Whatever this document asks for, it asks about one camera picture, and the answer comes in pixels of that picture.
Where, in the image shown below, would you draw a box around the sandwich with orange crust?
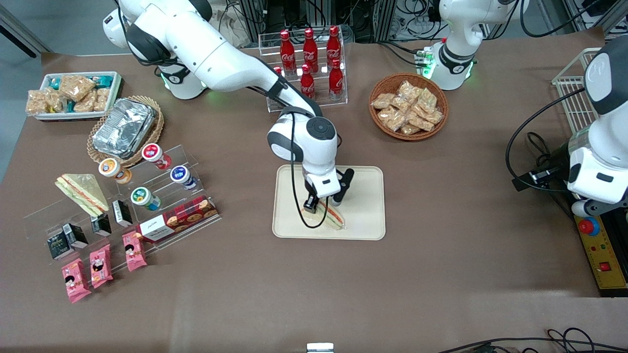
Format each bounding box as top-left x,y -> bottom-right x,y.
300,197 -> 345,231

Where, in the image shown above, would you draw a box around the beige plastic tray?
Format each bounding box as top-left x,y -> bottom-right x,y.
272,165 -> 386,241

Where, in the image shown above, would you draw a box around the wrapped sandwich with lettuce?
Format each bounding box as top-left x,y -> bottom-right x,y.
54,173 -> 110,218

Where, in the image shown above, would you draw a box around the yellow emergency stop box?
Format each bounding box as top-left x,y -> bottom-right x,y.
574,215 -> 628,298

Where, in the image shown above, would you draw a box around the clear acrylic bottle rack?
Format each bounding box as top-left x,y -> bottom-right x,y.
259,27 -> 348,113

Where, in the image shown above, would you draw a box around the round brown wicker basket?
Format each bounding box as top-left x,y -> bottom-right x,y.
369,73 -> 449,142

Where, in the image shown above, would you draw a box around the blue gum bottle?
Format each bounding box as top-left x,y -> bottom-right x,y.
170,165 -> 198,190

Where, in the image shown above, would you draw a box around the red plaid cookie box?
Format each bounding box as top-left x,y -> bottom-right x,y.
136,196 -> 219,244

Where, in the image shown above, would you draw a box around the clear acrylic tiered stand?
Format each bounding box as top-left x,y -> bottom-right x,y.
22,144 -> 221,275

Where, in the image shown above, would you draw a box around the red gum bottle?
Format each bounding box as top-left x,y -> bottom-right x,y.
142,143 -> 173,170

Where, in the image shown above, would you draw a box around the green gum bottle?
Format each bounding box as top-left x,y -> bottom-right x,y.
130,187 -> 161,211

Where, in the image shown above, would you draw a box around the flat wicker basket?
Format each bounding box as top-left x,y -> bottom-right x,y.
87,96 -> 165,168

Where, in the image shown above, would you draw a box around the beige crumpled cloth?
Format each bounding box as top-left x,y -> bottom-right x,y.
209,9 -> 251,50

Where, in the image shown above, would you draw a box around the pink cartoon snack packet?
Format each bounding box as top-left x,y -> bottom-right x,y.
61,258 -> 92,303
89,244 -> 114,289
122,231 -> 148,272

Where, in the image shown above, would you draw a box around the black packet with white label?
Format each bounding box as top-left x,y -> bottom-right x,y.
112,200 -> 133,227

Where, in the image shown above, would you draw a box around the orange gum bottle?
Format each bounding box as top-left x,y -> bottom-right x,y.
98,158 -> 132,184

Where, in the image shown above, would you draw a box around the aluminium foil container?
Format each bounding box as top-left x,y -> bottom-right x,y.
92,98 -> 157,158

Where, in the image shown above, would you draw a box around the black tissue packet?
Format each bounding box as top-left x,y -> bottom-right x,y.
91,214 -> 112,237
63,223 -> 89,249
47,231 -> 74,260

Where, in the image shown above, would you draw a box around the white rectangular bin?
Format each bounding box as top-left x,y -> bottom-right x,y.
27,71 -> 123,122

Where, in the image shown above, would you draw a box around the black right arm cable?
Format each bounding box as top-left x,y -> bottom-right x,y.
289,110 -> 329,229

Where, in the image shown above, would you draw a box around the black box with cable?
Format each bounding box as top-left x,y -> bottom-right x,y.
512,166 -> 566,192

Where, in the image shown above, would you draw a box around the white wire basket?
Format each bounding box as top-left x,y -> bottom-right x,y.
552,47 -> 603,134

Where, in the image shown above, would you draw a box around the black looping cable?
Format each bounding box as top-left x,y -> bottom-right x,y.
505,87 -> 589,193

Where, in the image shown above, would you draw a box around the black floor cables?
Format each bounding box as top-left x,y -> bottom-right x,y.
437,328 -> 628,353

